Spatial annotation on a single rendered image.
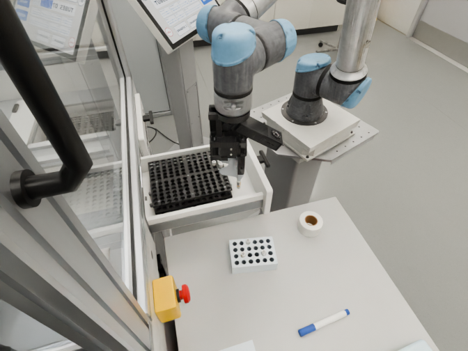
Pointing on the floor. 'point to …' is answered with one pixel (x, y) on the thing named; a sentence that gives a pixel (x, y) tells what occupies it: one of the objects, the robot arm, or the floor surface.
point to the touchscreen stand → (184, 96)
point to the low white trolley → (289, 288)
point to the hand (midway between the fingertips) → (241, 175)
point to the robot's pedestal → (290, 180)
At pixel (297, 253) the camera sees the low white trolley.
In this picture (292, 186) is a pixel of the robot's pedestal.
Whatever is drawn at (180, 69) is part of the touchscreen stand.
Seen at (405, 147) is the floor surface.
